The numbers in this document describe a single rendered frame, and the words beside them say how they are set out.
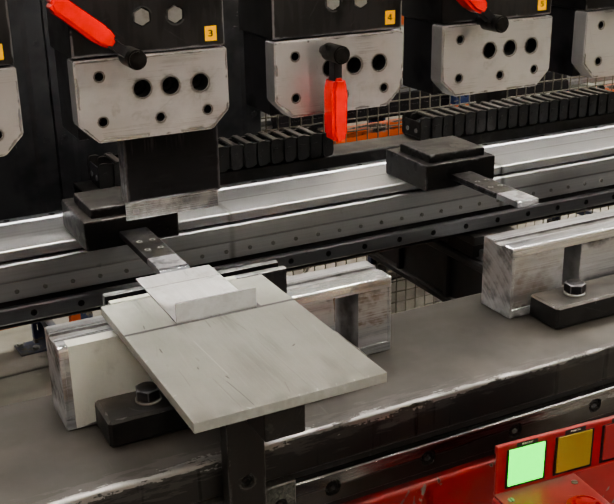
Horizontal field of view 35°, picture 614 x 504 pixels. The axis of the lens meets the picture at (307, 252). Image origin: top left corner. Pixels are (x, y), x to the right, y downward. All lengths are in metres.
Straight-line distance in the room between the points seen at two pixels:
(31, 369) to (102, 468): 2.20
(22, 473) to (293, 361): 0.29
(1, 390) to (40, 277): 1.83
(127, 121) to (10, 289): 0.39
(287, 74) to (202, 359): 0.30
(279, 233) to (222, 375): 0.53
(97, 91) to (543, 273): 0.63
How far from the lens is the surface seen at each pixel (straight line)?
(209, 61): 0.97
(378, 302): 1.16
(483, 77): 1.13
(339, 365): 0.88
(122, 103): 0.95
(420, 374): 1.14
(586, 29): 1.22
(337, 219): 1.41
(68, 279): 1.28
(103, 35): 0.89
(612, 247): 1.37
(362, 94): 1.05
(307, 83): 1.02
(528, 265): 1.27
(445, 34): 1.10
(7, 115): 0.92
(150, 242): 1.18
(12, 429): 1.08
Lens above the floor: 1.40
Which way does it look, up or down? 21 degrees down
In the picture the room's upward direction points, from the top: 1 degrees counter-clockwise
